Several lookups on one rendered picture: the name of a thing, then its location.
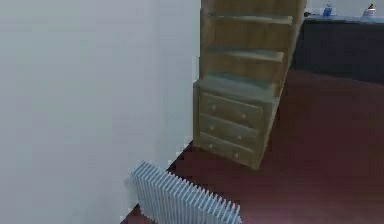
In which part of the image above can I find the dark kitchen counter cabinet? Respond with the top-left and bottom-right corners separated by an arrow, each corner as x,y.
291,15 -> 384,85

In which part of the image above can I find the wooden shelf dresser with drawers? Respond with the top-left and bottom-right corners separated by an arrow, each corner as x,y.
192,0 -> 308,170

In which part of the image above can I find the white ribbed radiator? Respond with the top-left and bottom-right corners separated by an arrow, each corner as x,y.
130,160 -> 243,224

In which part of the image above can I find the blue cup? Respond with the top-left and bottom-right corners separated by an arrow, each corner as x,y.
322,2 -> 334,17

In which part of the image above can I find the grey kettle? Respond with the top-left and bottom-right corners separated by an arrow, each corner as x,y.
362,3 -> 378,18

